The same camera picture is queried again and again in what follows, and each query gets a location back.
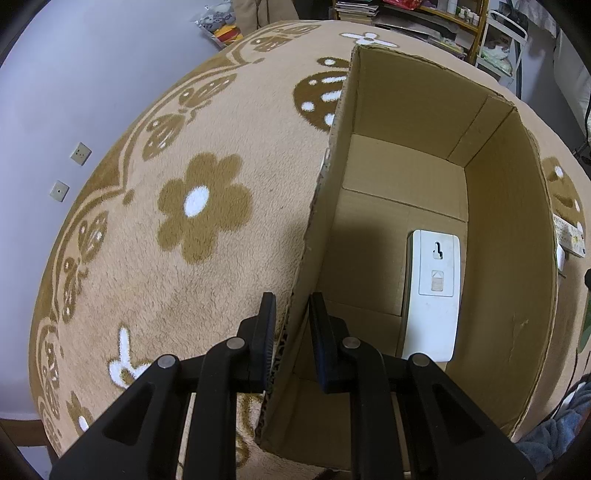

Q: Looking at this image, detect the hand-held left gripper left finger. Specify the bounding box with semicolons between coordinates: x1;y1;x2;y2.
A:
50;292;277;480

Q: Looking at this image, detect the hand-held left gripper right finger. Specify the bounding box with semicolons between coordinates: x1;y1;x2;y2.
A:
308;292;539;480

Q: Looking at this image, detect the white plastic wall-mount device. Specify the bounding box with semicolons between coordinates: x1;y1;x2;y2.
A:
401;229;461;363

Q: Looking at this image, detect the cardboard box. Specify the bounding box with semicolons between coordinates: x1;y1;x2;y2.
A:
255;44;559;472

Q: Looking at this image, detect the white remote control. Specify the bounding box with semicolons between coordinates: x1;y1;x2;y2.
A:
553;215;587;259

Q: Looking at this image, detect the beige flower-print blanket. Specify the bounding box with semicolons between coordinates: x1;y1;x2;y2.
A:
28;21;591;467

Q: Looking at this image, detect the blue-grey cloth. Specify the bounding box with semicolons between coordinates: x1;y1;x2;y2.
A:
515;406;591;474

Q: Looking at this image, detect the colourful printed bag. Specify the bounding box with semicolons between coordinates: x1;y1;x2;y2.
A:
196;2;243;47

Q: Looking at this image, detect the stack of books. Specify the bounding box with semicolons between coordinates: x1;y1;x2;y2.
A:
335;0;380;20

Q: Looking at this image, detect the wooden bookshelf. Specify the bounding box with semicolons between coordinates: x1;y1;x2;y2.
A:
332;0;490;63

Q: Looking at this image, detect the white rolling cart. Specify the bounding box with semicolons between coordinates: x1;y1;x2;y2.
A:
478;18;527;88

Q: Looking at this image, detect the white quilted cover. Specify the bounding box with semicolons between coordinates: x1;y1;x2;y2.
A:
554;32;591;139

